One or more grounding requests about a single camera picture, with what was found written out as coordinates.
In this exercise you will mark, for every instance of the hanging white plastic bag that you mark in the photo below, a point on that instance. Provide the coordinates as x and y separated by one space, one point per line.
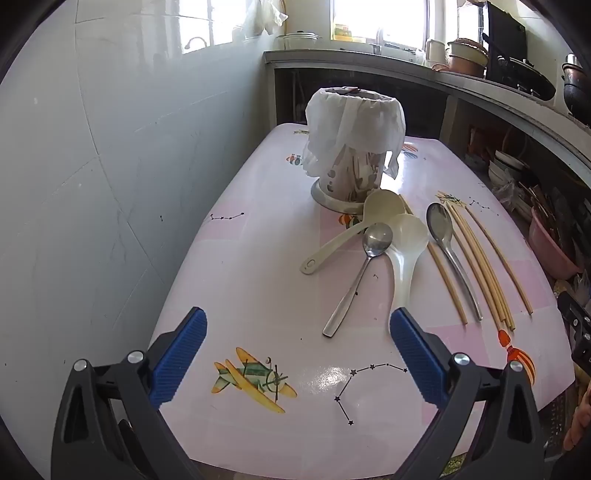
270 16

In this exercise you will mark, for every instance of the pearly white plastic ladle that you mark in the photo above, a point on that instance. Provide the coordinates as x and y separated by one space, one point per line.
408 235

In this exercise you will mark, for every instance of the person's right hand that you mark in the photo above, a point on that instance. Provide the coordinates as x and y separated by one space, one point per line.
579 424

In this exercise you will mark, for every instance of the steel pot with lid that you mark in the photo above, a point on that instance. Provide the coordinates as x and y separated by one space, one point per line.
300 40

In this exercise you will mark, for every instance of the black wok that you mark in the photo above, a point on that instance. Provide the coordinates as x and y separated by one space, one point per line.
526 76

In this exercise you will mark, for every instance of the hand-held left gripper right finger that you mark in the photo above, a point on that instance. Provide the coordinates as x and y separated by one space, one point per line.
415 355

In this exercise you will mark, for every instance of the pile of wooden utensils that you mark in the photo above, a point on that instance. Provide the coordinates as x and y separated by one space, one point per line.
545 203

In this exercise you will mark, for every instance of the black stove panel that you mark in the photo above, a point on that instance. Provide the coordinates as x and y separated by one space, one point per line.
505 27

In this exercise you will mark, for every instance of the white mug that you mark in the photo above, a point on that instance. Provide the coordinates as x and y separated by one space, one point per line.
434 50

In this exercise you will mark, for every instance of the dark stockpot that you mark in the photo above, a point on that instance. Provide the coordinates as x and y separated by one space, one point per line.
577 87

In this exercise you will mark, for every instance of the metal spoon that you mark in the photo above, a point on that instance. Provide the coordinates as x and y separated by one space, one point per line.
438 221
377 240

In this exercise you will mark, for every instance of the window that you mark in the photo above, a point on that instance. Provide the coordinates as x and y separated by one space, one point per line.
378 18

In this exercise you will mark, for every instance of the concrete kitchen counter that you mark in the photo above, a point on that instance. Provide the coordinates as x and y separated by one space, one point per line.
461 81

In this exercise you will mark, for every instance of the beige plastic ladle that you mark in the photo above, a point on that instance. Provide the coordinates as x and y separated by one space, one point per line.
383 205

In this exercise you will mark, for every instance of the metal faucet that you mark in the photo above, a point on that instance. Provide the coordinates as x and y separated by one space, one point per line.
378 41

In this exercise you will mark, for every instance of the white plastic bag liner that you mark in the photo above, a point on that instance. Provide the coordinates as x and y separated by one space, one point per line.
355 120

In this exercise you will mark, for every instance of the stack of white bowls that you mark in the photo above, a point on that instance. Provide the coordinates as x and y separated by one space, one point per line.
505 166

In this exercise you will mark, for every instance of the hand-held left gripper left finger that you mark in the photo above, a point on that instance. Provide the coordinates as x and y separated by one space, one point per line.
180 355

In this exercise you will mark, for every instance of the pink printed tablecloth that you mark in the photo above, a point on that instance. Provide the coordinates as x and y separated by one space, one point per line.
277 300

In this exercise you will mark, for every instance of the yellow container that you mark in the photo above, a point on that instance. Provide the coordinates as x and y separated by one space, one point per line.
344 31

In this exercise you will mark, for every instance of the bamboo chopstick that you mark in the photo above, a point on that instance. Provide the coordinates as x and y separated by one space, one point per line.
485 277
445 281
497 277
508 277
491 277
478 277

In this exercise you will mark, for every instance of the pink plastic basin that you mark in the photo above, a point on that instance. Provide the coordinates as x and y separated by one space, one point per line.
549 251

